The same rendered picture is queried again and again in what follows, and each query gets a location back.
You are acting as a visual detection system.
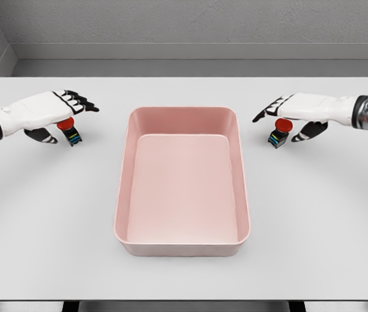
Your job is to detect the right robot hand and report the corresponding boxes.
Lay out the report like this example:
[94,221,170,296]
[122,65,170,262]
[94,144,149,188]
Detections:
[252,93,330,144]

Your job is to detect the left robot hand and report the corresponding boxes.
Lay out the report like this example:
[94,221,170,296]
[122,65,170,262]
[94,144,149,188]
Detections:
[18,90,100,145]

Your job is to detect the pink rectangular basket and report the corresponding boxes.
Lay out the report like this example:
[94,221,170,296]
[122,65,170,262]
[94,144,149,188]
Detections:
[112,106,252,258]

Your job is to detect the red button industrial switch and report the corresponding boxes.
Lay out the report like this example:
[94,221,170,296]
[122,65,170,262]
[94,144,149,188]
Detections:
[267,118,295,151]
[56,118,83,148]

